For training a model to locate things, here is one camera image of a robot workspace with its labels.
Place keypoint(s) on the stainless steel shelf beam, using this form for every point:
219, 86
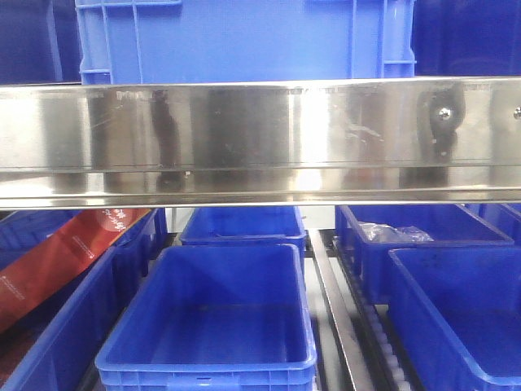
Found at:
363, 141

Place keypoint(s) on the large blue crate upper shelf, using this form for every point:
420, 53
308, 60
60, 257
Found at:
156, 42

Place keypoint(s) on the blue bin rear centre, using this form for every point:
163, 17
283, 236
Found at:
246, 225

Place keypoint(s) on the blue bin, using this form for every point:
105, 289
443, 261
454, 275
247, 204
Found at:
215, 318
52, 346
457, 314
246, 225
505, 217
450, 225

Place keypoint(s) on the clear plastic bag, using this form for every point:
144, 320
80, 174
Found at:
383, 233

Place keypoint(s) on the blue bin front centre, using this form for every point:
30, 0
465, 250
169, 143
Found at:
215, 318

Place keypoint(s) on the white roller track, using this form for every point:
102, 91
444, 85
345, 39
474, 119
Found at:
388, 364

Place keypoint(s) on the red foil package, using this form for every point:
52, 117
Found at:
45, 269

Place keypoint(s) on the blue bin rear right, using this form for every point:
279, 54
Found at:
450, 225

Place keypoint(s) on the blue bin front right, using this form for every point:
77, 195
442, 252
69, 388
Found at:
457, 314

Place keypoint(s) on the dark blue crate upper right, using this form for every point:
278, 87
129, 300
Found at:
466, 38

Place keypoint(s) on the dark blue crate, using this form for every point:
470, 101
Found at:
466, 38
39, 42

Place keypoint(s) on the blue bin far right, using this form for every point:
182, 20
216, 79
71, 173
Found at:
505, 217

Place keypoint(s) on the blue bin front left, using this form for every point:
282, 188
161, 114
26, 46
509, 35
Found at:
52, 346

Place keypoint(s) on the dark blue crate upper left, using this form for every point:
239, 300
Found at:
39, 42

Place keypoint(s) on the steel shelf divider rail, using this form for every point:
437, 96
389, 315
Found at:
351, 365

